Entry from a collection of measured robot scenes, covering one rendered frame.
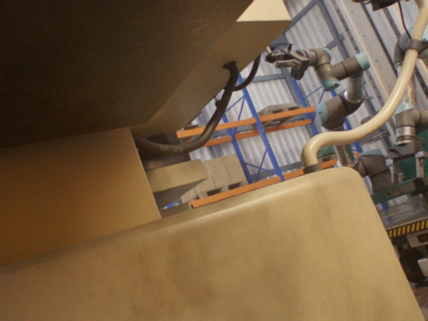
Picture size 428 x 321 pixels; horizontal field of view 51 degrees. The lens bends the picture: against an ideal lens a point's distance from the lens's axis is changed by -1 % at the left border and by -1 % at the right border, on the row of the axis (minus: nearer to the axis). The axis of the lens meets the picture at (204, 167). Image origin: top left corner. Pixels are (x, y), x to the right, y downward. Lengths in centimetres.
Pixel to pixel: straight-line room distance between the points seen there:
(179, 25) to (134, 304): 35
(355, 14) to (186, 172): 143
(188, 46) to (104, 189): 30
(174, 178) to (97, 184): 127
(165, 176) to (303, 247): 128
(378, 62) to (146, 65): 233
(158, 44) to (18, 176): 32
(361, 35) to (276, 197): 216
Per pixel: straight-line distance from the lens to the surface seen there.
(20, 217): 70
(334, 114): 236
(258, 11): 129
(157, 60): 53
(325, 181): 85
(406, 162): 267
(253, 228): 72
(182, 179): 201
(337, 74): 202
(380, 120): 136
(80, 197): 72
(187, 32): 50
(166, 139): 212
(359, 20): 286
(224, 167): 935
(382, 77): 278
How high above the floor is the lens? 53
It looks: 10 degrees up
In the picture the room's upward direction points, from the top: 21 degrees counter-clockwise
